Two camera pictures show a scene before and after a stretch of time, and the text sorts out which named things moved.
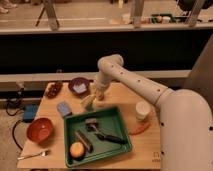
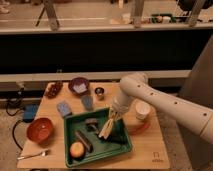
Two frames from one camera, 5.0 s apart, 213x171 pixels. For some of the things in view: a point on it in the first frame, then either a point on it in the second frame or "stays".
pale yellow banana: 86,101 -> 106,129
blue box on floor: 29,112 stays
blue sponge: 64,109 stays
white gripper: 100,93 -> 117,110
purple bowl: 79,86 stays
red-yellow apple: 77,149 stays
